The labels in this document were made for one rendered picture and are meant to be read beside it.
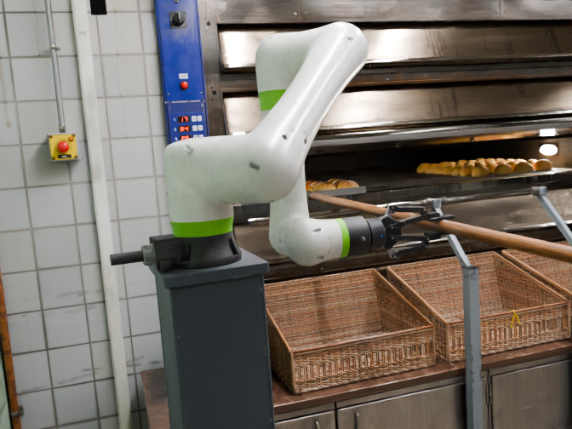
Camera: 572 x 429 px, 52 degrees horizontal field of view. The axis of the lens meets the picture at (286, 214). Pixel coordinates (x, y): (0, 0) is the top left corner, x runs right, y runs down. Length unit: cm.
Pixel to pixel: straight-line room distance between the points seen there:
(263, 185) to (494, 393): 155
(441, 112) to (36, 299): 182
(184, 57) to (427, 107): 107
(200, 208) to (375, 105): 154
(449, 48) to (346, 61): 149
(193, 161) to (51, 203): 126
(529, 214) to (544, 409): 93
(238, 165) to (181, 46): 132
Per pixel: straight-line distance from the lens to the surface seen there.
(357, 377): 213
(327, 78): 123
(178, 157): 114
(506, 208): 293
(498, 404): 241
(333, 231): 132
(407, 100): 264
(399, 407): 219
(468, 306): 215
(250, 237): 240
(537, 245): 120
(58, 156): 223
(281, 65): 140
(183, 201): 114
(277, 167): 103
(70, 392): 248
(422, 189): 267
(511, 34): 297
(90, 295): 236
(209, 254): 115
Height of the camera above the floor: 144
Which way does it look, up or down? 7 degrees down
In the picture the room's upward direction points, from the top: 4 degrees counter-clockwise
